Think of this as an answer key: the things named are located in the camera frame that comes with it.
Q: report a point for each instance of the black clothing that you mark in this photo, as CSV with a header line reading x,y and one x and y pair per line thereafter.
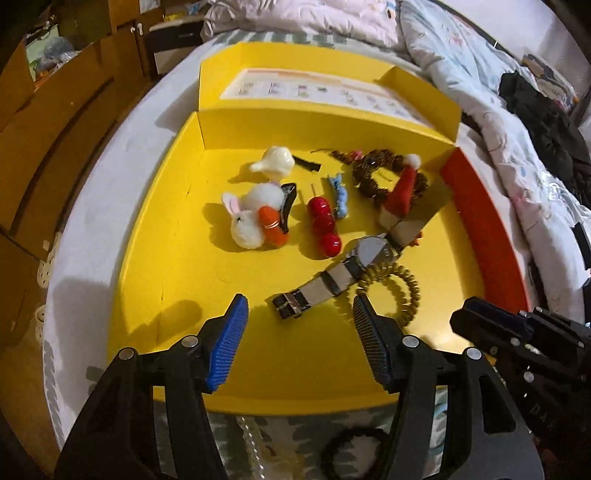
x,y
549,129

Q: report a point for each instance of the light blue printed quilt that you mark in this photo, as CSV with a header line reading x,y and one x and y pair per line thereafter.
x,y
466,60

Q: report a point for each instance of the white pink quilt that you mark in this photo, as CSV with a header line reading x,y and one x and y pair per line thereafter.
x,y
300,18

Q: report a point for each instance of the small black hair clip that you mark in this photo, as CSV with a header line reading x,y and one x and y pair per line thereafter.
x,y
308,164

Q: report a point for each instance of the silver wristwatch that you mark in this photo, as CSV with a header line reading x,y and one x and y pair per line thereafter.
x,y
369,251

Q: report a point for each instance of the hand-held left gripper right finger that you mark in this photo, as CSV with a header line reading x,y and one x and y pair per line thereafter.
x,y
369,341

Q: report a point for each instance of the blue hair clip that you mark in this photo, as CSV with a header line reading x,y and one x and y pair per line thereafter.
x,y
340,198

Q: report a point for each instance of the red candied berry hair clip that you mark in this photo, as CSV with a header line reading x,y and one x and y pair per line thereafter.
x,y
323,224

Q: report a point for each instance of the white rabbit carrot hair clip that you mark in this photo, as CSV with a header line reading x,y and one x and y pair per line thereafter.
x,y
249,217

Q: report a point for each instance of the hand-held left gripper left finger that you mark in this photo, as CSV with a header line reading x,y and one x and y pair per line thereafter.
x,y
228,341

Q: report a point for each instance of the cream white duck hair clip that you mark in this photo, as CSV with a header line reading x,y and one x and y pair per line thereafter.
x,y
276,159

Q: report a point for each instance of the wooden wardrobe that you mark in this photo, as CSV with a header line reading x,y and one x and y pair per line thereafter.
x,y
51,152

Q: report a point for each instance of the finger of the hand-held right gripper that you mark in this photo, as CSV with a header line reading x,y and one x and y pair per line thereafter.
x,y
563,330
489,325

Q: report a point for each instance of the red santa hat hair clip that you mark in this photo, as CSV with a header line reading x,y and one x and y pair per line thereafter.
x,y
400,196

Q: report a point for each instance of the white perforated slipper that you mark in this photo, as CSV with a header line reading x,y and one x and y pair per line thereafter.
x,y
46,272

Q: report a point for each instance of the printed cushion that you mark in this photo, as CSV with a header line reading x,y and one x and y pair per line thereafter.
x,y
551,83

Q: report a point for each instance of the white black nightstand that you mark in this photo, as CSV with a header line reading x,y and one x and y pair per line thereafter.
x,y
173,41

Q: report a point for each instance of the yellow cardboard box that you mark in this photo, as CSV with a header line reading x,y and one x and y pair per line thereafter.
x,y
194,258

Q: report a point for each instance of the blue plastic bag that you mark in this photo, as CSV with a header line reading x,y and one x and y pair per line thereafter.
x,y
53,50

